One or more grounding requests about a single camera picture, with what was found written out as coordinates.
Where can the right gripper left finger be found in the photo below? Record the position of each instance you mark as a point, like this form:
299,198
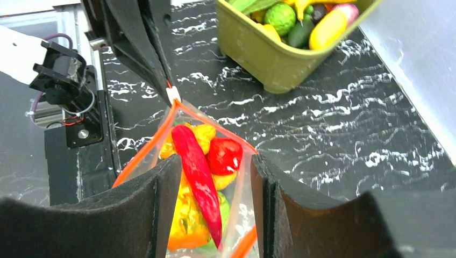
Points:
130,220

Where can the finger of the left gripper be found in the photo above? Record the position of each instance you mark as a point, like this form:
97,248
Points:
121,26
156,16

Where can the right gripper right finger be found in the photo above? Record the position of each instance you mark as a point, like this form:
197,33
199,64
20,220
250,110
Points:
293,220

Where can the orange pineapple toy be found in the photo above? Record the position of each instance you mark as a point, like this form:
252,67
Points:
189,229

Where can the green cabbage toy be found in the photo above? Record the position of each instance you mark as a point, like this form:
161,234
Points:
225,209

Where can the clear zip bag orange zipper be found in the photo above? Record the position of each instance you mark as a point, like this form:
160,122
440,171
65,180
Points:
240,238

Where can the red chili pepper toy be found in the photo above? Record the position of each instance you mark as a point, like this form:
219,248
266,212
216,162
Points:
199,178

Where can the green leafy vegetable toy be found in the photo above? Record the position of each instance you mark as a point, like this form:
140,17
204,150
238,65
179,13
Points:
250,6

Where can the olive green plastic bin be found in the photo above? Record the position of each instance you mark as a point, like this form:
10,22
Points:
279,67

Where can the bumpy green lime toy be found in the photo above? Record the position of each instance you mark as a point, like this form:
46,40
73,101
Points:
282,17

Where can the yellow banana toy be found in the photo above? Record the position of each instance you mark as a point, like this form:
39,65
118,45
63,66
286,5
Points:
304,7

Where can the dark green cucumber toy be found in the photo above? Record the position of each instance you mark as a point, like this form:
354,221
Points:
298,36

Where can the small purple eggplant toy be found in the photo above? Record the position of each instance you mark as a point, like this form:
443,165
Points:
318,12

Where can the yellow squash toy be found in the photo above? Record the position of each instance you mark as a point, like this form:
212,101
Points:
328,30

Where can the pink purple onion toy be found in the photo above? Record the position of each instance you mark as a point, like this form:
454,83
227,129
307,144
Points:
350,11

